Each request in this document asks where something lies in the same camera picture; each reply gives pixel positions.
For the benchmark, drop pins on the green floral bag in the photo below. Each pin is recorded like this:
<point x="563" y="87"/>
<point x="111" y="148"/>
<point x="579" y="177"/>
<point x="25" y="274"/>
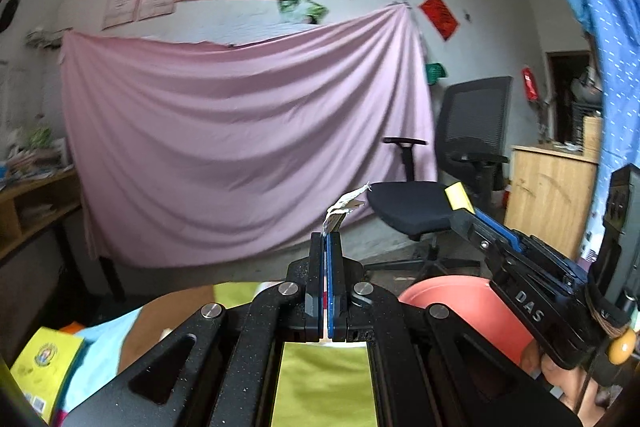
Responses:
<point x="39" y="137"/>

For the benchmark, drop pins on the yellow book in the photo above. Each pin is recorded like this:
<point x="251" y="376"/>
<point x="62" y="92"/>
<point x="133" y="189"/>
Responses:
<point x="45" y="357"/>

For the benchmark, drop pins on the wooden desk shelf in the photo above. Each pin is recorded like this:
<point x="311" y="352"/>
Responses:
<point x="35" y="202"/>

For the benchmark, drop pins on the black cap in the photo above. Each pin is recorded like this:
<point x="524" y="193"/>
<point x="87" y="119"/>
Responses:
<point x="7" y="14"/>

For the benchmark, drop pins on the red hanging object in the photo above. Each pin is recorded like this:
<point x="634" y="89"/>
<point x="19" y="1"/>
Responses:
<point x="530" y="83"/>

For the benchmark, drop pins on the pink hanging sheet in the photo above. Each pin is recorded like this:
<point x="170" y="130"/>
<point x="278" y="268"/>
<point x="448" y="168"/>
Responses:
<point x="225" y="132"/>

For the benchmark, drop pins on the dark doorway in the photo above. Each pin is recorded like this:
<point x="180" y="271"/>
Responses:
<point x="562" y="107"/>

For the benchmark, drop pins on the person's right hand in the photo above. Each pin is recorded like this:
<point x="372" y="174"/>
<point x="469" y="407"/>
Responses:
<point x="565" y="382"/>

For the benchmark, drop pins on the yellow paper piece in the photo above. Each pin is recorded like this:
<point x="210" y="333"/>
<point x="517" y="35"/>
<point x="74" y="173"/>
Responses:
<point x="457" y="197"/>

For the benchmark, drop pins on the green hanging holder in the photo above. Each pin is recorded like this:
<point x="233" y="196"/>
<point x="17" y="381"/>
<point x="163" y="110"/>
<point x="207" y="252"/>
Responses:
<point x="435" y="73"/>

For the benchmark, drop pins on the white paper scrap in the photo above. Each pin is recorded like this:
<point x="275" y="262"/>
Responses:
<point x="345" y="207"/>

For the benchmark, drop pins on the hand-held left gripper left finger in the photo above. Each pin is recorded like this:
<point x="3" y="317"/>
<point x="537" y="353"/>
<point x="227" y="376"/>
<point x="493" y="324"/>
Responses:
<point x="316" y="287"/>

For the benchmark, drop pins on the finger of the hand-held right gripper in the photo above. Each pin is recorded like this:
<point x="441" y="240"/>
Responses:
<point x="500" y="229"/>
<point x="475" y="232"/>

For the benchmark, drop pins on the pile of books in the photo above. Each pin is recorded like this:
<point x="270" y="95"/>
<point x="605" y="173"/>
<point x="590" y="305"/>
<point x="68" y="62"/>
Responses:
<point x="30" y="162"/>

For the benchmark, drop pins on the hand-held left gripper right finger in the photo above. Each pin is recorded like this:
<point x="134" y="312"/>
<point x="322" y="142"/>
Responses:
<point x="337" y="287"/>

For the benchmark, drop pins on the black office chair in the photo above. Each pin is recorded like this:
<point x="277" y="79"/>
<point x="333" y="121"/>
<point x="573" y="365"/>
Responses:
<point x="475" y="117"/>

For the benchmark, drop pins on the blue printed curtain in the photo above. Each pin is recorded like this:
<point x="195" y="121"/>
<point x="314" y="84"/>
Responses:
<point x="615" y="32"/>

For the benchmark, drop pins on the wooden cabinet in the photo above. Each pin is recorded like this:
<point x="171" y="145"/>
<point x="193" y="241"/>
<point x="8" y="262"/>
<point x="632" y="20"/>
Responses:
<point x="545" y="192"/>

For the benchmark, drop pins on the red diamond wall paper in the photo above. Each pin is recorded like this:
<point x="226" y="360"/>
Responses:
<point x="440" y="16"/>

